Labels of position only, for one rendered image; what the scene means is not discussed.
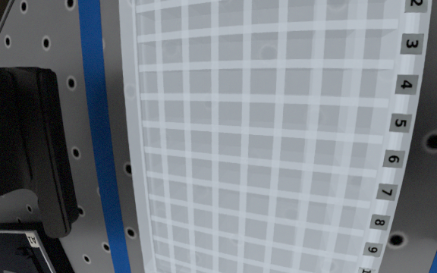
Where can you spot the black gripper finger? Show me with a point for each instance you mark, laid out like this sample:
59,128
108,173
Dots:
33,149

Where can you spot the blue tape outline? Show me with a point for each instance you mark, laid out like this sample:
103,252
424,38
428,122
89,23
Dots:
97,104

